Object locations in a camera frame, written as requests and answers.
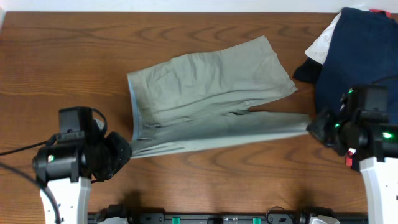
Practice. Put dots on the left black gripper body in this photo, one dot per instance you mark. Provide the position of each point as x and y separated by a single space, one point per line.
109 155

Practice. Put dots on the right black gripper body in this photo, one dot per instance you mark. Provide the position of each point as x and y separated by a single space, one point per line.
324 130

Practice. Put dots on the khaki shorts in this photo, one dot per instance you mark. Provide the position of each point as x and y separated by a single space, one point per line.
203 101

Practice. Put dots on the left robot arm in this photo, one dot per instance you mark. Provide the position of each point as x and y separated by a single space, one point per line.
67 170

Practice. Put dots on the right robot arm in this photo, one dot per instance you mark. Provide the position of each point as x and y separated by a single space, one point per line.
375 142

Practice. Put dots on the black garment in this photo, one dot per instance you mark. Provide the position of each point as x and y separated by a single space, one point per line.
308 72

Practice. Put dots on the white garment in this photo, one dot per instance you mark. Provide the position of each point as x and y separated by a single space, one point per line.
319 49

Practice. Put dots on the navy blue garment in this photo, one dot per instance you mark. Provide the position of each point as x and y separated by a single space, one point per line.
363 49

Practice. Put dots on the red garment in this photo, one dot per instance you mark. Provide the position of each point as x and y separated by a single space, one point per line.
383 12

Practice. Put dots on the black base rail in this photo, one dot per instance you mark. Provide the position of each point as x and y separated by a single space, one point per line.
275 215

